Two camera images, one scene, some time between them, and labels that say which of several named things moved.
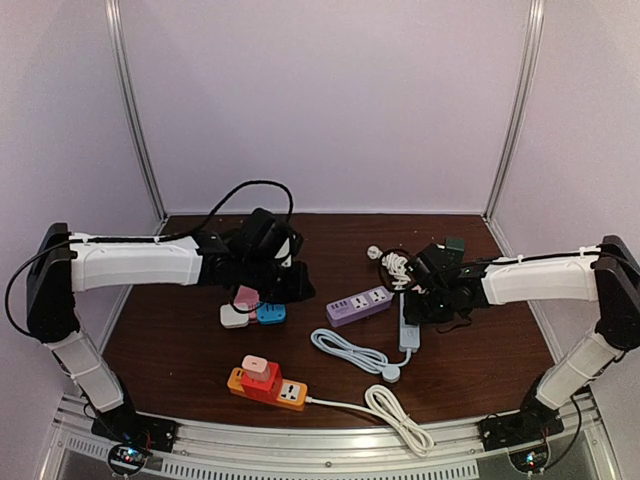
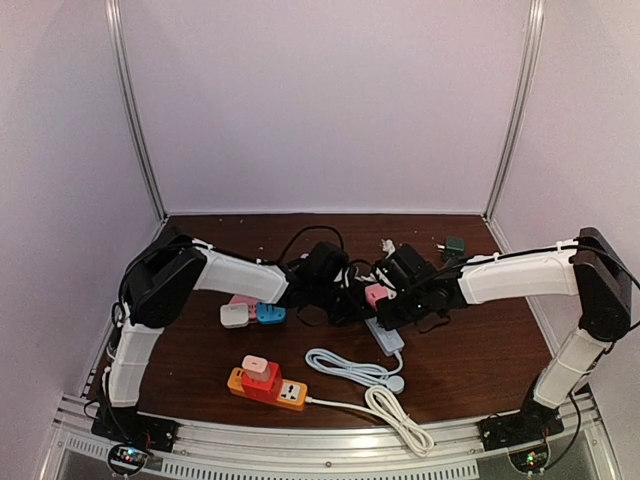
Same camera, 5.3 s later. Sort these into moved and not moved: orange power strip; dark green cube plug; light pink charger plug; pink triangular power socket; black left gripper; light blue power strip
Moved: light blue power strip; black left gripper
Not moved: pink triangular power socket; dark green cube plug; light pink charger plug; orange power strip
